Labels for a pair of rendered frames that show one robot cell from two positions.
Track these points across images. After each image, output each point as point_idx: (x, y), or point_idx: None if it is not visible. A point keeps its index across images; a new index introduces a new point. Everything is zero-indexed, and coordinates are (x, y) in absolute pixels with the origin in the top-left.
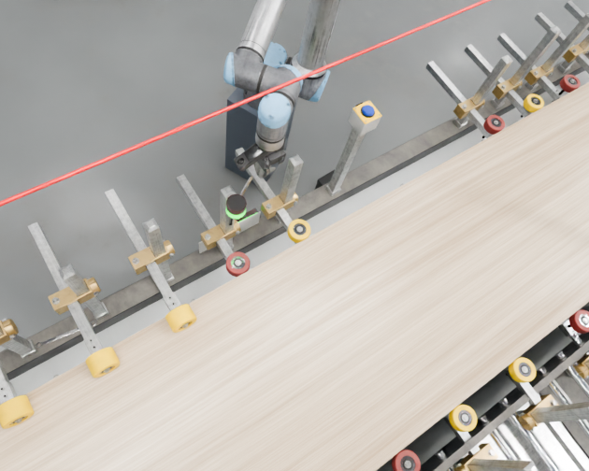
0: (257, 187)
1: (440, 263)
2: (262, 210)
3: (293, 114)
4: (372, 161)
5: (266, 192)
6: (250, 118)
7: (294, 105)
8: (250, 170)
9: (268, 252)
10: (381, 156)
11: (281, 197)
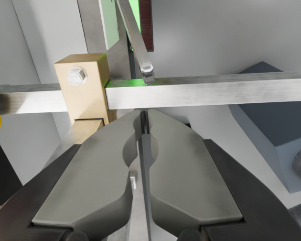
0: (168, 77)
1: None
2: (96, 53)
3: (265, 160)
4: (145, 227)
5: (130, 93)
6: None
7: (275, 173)
8: (221, 84)
9: (75, 33)
10: (146, 236)
11: (88, 124)
